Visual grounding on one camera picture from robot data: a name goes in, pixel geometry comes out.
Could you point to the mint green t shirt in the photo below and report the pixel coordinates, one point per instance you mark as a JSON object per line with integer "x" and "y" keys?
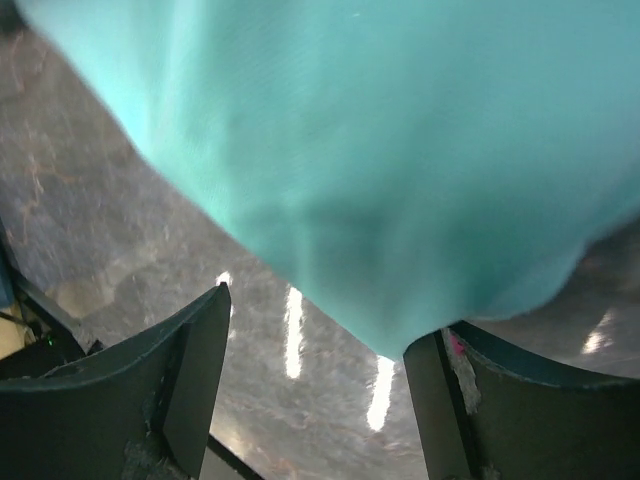
{"x": 404, "y": 164}

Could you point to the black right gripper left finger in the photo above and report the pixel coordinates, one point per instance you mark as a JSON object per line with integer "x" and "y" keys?
{"x": 125, "y": 390}

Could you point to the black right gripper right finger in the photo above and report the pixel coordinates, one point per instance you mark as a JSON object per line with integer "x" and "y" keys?
{"x": 488, "y": 409}

